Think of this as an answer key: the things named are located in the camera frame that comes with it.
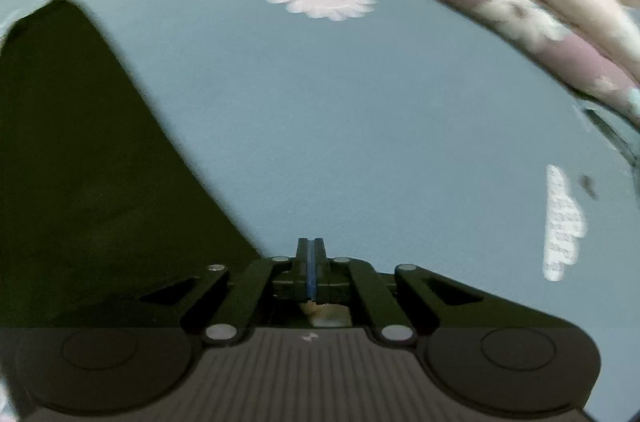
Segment black drawstring pants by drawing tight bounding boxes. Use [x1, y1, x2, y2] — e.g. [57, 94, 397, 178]
[1, 0, 259, 328]

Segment teal patterned bed sheet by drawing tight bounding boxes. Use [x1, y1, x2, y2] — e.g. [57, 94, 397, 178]
[1, 0, 639, 421]

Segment teal pillow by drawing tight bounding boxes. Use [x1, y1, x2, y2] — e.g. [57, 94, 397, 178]
[582, 108, 639, 184]

